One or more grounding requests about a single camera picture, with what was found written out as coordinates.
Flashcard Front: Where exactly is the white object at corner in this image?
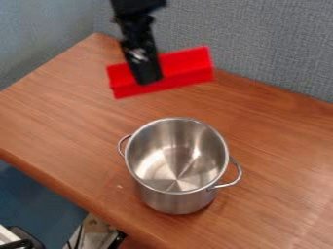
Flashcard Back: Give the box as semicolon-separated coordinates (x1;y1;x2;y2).
0;225;31;249

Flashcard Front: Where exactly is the red plastic block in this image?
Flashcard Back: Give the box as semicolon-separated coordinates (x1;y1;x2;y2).
107;46;214;99

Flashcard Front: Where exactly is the stainless steel pot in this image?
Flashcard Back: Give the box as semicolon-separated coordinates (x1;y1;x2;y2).
118;117;238;215

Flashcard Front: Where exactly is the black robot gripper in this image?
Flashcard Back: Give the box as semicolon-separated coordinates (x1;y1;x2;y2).
111;0;167;86

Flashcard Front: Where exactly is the black object on floor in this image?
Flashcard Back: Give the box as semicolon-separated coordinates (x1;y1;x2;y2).
0;225;46;249

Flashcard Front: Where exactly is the table leg bracket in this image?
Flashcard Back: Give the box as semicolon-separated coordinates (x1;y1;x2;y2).
63;214;126;249

